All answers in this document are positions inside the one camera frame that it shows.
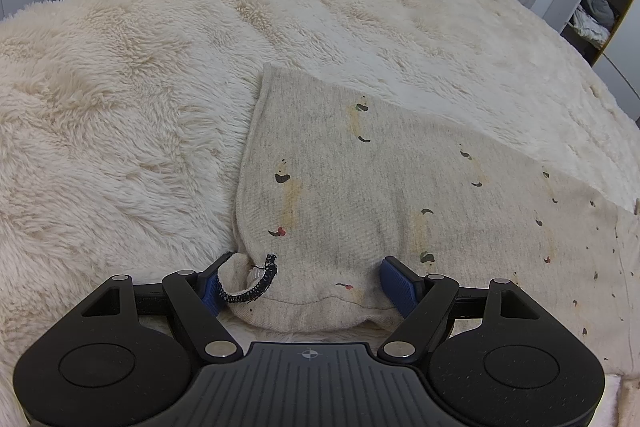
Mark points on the open wardrobe shelf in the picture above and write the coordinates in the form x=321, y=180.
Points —
x=622, y=7

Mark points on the beige printed garment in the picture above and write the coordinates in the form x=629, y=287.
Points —
x=375, y=187

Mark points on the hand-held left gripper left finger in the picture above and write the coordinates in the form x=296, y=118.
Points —
x=210, y=291

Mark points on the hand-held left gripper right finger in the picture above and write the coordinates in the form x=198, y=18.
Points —
x=397, y=283

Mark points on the white folded cloth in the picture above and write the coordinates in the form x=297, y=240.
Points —
x=590, y=27

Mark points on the cream fluffy blanket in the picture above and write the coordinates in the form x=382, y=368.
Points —
x=125, y=107

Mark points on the grey folded cloth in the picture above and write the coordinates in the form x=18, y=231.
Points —
x=600, y=7

